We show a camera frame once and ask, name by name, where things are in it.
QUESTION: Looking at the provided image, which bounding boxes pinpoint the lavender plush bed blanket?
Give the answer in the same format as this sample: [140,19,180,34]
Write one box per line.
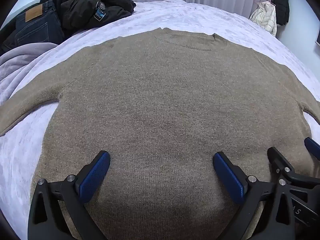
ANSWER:
[1,0,319,239]

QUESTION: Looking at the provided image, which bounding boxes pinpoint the black jacket on bed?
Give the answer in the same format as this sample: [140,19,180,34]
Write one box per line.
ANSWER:
[1,0,136,54]

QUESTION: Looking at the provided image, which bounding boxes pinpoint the wall mounted monitor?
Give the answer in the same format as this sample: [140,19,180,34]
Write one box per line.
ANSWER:
[316,31,320,46]

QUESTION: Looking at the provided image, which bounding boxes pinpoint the cream puffer jacket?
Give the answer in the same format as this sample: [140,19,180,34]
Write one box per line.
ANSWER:
[249,1,277,36]

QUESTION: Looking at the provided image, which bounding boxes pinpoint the dark blue jeans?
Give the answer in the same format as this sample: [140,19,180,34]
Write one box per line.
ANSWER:
[15,0,65,47]

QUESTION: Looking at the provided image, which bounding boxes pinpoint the beige knit sweater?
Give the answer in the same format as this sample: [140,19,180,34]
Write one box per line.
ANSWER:
[1,29,319,239]

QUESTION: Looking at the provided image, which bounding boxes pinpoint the black hanging coat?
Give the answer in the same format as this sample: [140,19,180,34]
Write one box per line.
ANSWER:
[271,0,290,25]

